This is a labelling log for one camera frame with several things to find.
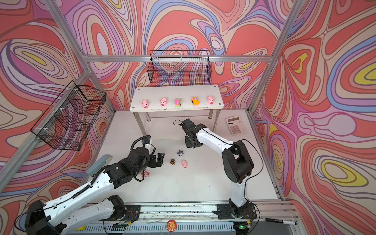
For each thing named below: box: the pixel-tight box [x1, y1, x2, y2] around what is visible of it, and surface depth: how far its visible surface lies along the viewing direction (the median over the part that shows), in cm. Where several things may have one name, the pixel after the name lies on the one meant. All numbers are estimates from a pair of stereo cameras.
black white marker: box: [265, 217, 298, 226], surface depth 72 cm
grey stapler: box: [85, 154, 113, 177], surface depth 89 cm
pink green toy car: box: [174, 98, 182, 108], surface depth 75 cm
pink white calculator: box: [225, 115, 246, 136], surface depth 110 cm
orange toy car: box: [190, 96, 200, 106], surface depth 76 cm
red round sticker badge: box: [166, 219, 178, 233], surface depth 71 cm
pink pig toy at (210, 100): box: [207, 95, 215, 105], surface depth 76 cm
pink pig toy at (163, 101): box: [160, 96, 168, 107], surface depth 76 cm
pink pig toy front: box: [141, 99, 149, 109], surface depth 75 cm
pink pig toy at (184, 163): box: [181, 159, 188, 169], surface depth 90 cm
